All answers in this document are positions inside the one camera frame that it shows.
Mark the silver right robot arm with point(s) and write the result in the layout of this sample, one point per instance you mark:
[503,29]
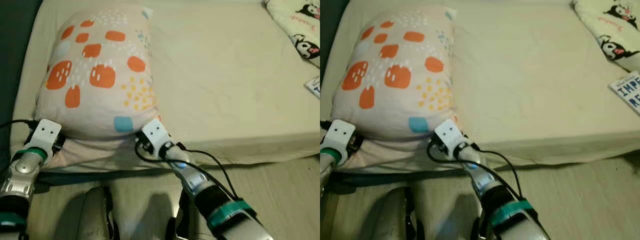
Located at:
[220,205]
[505,205]

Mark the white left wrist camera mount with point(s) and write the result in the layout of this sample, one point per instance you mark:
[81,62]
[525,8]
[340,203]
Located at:
[337,135]
[44,137]

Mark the orange spotted pink pillow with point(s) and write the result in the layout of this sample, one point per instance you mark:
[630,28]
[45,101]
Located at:
[100,75]
[395,75]

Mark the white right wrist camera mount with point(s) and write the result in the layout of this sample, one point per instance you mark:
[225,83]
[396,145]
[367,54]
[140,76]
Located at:
[155,137]
[450,137]

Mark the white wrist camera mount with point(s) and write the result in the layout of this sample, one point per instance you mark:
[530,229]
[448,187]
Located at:
[155,137]
[44,137]
[450,137]
[337,135]

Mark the cream cartoon print blanket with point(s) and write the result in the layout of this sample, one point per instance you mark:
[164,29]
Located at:
[295,25]
[607,25]

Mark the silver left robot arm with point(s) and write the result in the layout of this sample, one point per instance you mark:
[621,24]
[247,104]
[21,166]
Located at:
[327,165]
[20,180]

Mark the grey robot left leg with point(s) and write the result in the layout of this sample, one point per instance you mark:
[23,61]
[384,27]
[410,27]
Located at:
[97,215]
[400,215]

